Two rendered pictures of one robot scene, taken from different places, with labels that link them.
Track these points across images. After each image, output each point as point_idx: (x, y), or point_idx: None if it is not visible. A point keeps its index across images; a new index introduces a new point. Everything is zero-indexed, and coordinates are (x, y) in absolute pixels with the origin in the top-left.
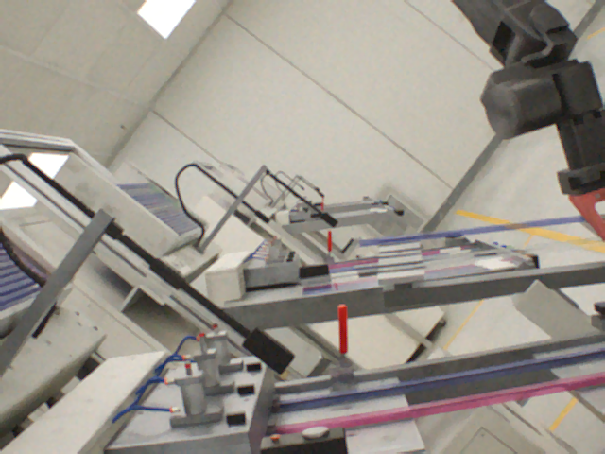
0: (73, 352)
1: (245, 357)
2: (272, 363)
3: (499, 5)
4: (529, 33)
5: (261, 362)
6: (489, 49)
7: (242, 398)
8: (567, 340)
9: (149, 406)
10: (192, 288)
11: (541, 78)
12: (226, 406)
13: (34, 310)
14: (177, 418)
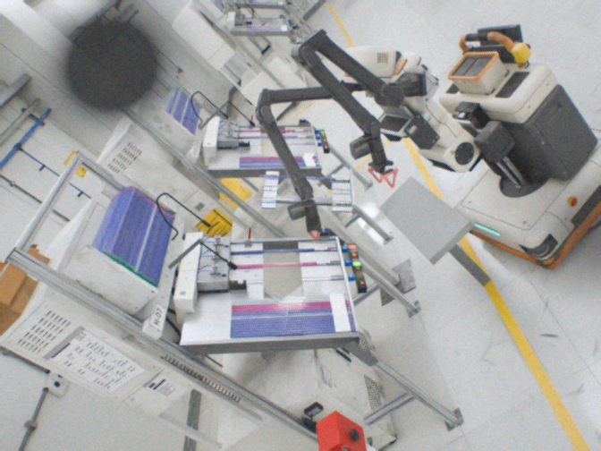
0: (180, 240)
1: (224, 237)
2: (232, 268)
3: (297, 183)
4: (302, 194)
5: (228, 242)
6: (293, 188)
7: (224, 264)
8: (308, 239)
9: (202, 262)
10: (217, 254)
11: (301, 208)
12: (221, 267)
13: (182, 256)
14: (211, 273)
